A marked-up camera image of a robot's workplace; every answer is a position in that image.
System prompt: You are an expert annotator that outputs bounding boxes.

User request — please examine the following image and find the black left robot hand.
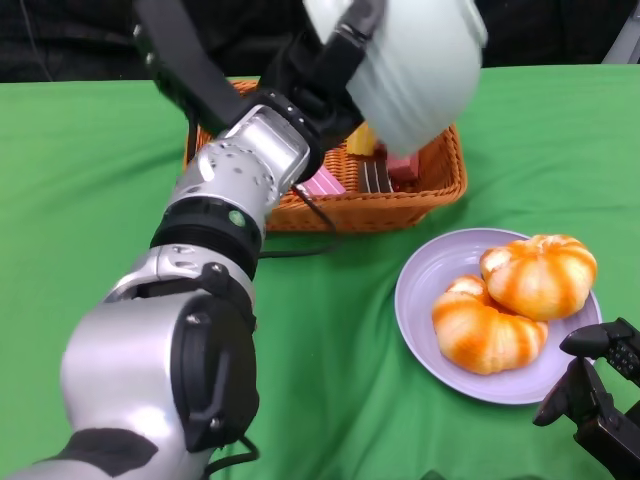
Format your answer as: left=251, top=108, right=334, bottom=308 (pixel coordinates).
left=259, top=0, right=389, bottom=151

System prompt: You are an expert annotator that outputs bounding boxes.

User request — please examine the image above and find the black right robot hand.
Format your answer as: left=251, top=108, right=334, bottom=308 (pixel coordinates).
left=532, top=317, right=640, bottom=480

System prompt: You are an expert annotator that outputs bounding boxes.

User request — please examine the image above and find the yellow cake slice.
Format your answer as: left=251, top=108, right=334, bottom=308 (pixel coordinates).
left=346, top=122, right=377, bottom=157

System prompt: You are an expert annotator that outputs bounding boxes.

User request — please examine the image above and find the pink cake slice with heart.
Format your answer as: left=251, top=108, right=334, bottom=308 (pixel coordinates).
left=298, top=166, right=347, bottom=197

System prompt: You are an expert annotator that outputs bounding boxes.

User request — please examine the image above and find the chocolate cake slice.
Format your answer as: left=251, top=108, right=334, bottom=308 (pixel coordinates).
left=357, top=158, right=396, bottom=194

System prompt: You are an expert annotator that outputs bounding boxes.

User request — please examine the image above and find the pale green bowl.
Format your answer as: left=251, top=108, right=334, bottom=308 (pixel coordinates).
left=302, top=0, right=489, bottom=156

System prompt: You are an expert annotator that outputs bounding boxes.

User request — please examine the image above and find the pink layered cake slice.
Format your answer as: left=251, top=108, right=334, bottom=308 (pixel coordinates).
left=387, top=151, right=422, bottom=182

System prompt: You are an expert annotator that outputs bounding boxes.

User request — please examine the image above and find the orange striped bread roll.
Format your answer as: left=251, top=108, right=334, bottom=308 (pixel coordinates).
left=431, top=273, right=550, bottom=376
left=479, top=233, right=599, bottom=321

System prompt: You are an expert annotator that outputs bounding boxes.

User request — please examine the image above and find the orange wicker basket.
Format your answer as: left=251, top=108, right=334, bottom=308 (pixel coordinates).
left=182, top=77, right=469, bottom=234

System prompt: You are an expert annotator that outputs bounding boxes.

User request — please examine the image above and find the lavender plate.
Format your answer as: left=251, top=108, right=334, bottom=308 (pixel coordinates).
left=394, top=228, right=604, bottom=405

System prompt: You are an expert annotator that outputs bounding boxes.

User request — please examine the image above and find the green tablecloth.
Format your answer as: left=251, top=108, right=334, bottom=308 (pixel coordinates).
left=0, top=63, right=640, bottom=480

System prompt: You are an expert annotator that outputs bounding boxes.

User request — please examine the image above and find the black backdrop cloth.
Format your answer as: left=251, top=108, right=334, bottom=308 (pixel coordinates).
left=0, top=0, right=640, bottom=86

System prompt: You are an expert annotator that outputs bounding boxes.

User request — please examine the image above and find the black left wrist camera bracket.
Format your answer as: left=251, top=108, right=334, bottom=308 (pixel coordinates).
left=132, top=0, right=239, bottom=137

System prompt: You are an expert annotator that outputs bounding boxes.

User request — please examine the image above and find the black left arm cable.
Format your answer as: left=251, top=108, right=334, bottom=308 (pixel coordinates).
left=257, top=183, right=341, bottom=260

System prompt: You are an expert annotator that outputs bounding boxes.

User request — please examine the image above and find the grey metal frame leg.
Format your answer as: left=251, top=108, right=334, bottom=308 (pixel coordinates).
left=602, top=14, right=640, bottom=65

